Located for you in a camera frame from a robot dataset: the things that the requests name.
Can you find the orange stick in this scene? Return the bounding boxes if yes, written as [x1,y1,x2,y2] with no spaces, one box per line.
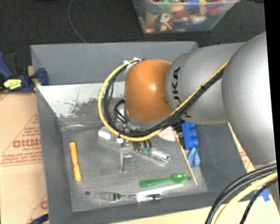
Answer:
[69,141,82,183]

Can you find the grey metal bin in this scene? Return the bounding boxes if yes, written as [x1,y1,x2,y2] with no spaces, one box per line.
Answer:
[30,28,259,224]

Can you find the blue toy block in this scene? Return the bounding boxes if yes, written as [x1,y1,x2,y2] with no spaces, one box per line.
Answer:
[180,120,200,151]

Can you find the white plastic knife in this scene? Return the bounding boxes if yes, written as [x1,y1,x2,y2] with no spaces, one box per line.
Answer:
[135,183,185,203]

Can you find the green plastic spoon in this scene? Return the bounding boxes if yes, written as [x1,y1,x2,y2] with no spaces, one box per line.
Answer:
[138,172,190,189]

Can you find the pink flat piece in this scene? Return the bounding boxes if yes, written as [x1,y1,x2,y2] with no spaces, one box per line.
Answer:
[155,125,177,144]

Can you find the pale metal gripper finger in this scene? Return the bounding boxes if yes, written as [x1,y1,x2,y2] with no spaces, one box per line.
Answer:
[124,148,134,171]
[118,149,127,173]

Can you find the small blue clip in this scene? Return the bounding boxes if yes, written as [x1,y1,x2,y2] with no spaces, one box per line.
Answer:
[187,147,201,169]

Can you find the brown cardboard board red print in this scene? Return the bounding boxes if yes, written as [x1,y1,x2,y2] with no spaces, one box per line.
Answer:
[0,67,258,224]

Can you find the thin wooden stick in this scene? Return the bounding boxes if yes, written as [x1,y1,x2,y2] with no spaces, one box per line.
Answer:
[175,132,199,188]

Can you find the metal fork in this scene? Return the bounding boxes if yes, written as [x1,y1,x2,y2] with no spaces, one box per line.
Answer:
[98,187,162,205]

